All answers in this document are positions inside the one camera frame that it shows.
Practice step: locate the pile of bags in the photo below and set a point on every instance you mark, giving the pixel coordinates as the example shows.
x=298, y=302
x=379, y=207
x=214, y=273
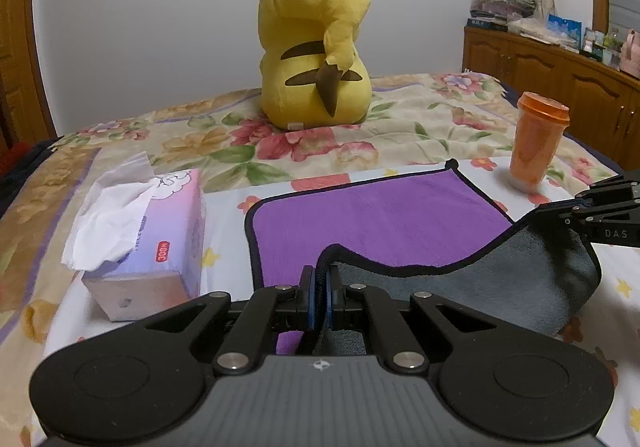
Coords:
x=500, y=4

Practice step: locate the pink tissue box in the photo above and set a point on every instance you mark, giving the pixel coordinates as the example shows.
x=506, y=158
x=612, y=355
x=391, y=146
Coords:
x=165, y=232

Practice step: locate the purple and grey towel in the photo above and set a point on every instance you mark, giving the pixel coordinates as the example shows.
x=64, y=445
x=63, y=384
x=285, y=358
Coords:
x=380, y=217

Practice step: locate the pink bag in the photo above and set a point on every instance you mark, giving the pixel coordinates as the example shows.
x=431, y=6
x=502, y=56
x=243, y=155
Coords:
x=631, y=54

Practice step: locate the yellow plush toy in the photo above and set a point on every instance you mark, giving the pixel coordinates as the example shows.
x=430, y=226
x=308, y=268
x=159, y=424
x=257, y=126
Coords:
x=310, y=42

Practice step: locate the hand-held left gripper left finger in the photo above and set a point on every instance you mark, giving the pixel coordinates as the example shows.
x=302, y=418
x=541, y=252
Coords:
x=308, y=299

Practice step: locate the wooden door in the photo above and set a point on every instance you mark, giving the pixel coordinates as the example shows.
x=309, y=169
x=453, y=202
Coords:
x=20, y=52

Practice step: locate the wooden cabinet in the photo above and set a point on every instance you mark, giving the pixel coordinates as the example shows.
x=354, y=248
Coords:
x=540, y=72

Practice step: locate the blue picture box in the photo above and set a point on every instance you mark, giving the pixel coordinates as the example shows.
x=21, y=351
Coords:
x=565, y=32

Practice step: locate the floral blanket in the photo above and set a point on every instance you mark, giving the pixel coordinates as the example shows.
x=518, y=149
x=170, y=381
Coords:
x=425, y=127

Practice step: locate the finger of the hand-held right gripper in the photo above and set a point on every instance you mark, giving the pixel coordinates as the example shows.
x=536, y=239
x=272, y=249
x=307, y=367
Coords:
x=607, y=199
x=560, y=216

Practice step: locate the orange plastic cup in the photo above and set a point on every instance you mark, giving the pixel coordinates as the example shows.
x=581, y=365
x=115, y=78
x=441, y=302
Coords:
x=535, y=142

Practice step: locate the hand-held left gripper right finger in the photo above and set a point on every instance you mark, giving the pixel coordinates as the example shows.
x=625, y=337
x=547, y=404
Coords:
x=331, y=299

